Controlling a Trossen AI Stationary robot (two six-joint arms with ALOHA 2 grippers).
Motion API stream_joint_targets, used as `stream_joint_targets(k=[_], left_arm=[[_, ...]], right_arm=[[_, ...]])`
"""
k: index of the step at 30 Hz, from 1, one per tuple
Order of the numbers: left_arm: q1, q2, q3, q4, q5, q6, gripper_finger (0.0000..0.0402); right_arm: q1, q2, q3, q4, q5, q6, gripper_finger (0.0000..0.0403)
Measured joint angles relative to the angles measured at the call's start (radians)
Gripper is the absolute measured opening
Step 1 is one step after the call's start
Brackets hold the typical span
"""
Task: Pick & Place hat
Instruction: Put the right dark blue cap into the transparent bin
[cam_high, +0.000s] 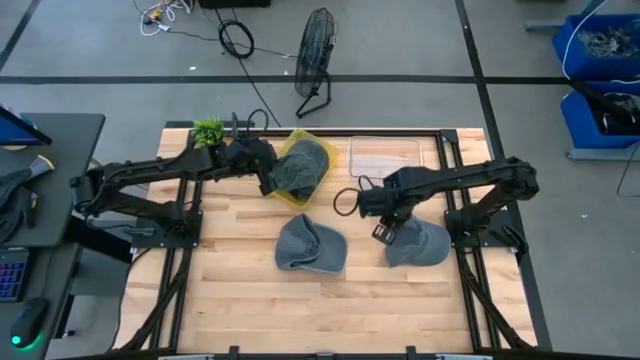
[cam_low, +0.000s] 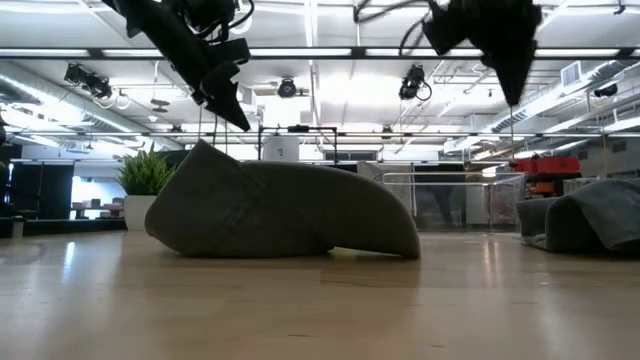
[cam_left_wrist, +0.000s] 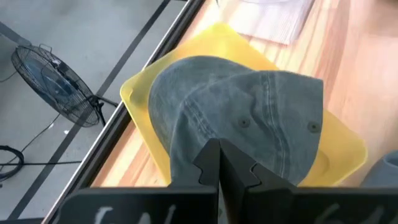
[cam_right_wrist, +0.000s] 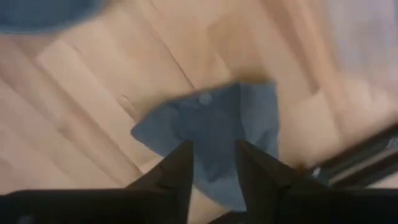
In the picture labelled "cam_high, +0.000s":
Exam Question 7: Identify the dark green cap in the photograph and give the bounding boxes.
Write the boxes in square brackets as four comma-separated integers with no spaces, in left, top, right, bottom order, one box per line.
[267,138,331,201]

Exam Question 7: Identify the blue storage bin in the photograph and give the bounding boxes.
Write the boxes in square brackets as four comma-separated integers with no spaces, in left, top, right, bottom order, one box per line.
[552,13,640,81]
[559,82,640,150]

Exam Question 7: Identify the grey-blue cap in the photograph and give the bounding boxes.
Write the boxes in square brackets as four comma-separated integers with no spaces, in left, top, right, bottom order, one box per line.
[274,213,349,275]
[384,215,453,269]

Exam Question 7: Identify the black jacket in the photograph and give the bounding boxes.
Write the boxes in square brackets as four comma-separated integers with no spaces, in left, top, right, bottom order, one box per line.
[0,154,56,246]

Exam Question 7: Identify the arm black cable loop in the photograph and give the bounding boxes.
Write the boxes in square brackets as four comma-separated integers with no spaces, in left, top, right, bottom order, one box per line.
[333,174,382,218]
[244,108,271,141]

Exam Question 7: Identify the yellow translucent plastic bin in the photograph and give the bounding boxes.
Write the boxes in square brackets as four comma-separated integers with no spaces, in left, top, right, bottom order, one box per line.
[269,128,339,212]

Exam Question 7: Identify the long black floor cable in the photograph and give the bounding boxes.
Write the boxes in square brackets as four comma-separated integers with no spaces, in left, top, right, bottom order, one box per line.
[213,7,282,128]

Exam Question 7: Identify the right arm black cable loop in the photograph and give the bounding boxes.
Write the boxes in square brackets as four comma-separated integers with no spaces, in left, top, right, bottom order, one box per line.
[333,174,382,218]

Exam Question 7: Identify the clear plastic bin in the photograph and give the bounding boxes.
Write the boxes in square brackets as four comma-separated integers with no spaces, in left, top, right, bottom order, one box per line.
[348,135,424,180]

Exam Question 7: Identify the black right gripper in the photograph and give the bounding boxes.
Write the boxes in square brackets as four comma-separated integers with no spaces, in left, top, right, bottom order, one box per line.
[355,184,419,247]

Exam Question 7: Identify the blue storage bins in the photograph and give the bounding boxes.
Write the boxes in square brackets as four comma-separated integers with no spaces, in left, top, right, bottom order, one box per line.
[524,18,640,162]

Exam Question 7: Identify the black metal table frame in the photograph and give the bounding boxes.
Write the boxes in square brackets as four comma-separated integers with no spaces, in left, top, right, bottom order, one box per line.
[114,127,536,352]

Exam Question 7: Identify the coiled black cable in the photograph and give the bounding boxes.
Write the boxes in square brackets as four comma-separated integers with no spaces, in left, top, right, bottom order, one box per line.
[217,18,256,60]

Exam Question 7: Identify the black floor fan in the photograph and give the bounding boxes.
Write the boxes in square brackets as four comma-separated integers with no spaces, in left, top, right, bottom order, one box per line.
[293,7,339,120]

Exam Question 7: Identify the black desk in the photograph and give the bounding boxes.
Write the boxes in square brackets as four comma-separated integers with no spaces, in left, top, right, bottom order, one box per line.
[0,112,136,360]

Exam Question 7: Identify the computer monitor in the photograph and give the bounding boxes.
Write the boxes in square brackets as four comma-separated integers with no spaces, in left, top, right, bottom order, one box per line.
[0,104,54,149]

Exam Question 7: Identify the black keyboard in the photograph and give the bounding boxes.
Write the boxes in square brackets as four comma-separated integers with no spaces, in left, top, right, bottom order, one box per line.
[0,247,30,304]

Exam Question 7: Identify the black computer mouse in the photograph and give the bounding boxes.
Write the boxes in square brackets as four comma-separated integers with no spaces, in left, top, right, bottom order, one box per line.
[9,296,51,350]

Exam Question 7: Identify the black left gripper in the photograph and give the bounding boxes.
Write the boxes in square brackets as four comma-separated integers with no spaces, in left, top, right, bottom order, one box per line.
[222,137,280,198]

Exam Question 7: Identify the small green potted plant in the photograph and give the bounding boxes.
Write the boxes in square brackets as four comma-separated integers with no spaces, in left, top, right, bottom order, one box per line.
[191,117,226,149]

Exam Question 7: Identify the black box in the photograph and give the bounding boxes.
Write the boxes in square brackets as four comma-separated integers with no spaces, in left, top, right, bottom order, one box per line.
[198,0,272,9]

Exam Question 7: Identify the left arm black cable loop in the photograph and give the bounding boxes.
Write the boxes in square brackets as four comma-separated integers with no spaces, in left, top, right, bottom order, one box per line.
[244,108,271,141]

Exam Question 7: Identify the white cable bundle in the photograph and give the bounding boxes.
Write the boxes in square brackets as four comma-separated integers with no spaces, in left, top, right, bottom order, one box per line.
[132,0,194,38]

